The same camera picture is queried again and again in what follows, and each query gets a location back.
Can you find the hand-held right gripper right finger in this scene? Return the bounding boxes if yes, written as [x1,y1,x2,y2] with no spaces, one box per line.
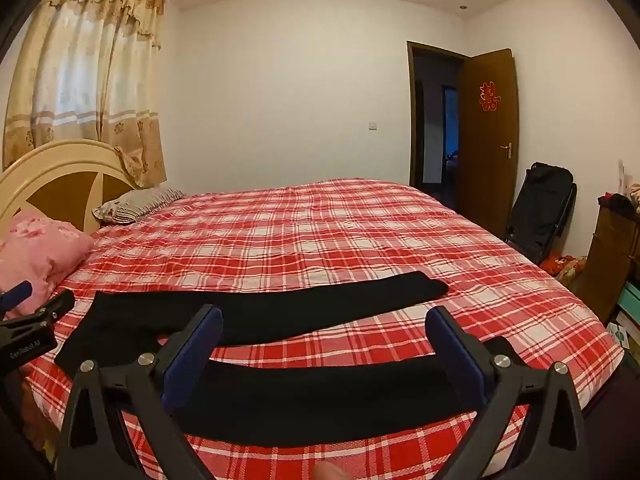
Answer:
[425,305,591,480]

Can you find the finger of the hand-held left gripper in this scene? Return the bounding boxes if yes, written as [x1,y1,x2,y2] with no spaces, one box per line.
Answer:
[27,289,77,332]
[0,281,34,319]

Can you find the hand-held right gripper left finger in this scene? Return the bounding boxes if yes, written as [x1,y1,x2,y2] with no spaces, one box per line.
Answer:
[57,304,224,480]

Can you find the black pants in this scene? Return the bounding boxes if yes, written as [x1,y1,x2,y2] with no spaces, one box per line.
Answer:
[54,270,483,448]

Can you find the person's right hand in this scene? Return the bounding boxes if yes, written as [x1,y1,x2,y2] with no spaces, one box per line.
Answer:
[316,460,352,480]

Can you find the pink floral pillow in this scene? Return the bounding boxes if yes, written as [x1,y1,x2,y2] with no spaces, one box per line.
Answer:
[0,210,96,307]

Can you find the cream wooden headboard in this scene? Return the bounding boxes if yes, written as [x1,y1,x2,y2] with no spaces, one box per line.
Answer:
[0,140,143,236]

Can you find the striped pillow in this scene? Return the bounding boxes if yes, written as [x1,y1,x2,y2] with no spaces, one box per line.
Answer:
[92,187,186,225]

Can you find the red patterned cloth bundle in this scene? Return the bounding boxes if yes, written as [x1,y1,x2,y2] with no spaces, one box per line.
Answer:
[540,255,588,286]

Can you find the green and white box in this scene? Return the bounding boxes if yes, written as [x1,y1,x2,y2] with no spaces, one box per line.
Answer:
[606,321,635,350]

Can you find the black folding chair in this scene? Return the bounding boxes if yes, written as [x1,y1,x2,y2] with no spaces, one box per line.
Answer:
[505,162,578,266]

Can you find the brown cardboard box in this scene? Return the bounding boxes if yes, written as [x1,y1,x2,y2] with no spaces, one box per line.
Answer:
[567,200,640,326]

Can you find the red plaid bed sheet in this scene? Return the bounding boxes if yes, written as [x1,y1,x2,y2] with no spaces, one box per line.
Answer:
[22,177,626,480]

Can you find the teal storage box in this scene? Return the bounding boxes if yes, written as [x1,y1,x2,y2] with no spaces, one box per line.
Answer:
[616,282,640,317]

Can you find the brown wooden door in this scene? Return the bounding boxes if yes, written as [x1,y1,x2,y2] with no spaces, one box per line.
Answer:
[457,49,520,241]

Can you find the dark red clothes pile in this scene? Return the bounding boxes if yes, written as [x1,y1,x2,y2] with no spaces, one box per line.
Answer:
[597,192,640,222]

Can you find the beige patterned curtain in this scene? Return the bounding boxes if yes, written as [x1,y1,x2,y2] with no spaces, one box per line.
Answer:
[2,0,168,188]

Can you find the red paper door decoration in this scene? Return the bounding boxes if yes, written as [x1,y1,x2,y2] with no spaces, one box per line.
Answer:
[479,80,501,112]

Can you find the dark door frame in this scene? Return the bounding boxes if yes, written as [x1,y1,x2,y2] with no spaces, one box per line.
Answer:
[406,40,471,206]

